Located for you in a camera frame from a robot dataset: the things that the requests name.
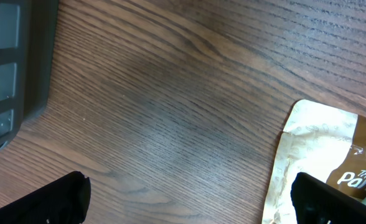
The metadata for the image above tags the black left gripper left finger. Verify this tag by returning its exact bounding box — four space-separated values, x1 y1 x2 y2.
0 171 91 224

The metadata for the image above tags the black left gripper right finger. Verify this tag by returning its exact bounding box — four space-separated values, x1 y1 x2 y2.
291 172 366 224

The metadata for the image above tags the brown snack packet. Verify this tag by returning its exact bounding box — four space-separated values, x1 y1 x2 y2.
262 100 366 223

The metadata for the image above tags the grey plastic mesh basket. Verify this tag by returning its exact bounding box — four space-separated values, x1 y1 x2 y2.
0 0 59 150

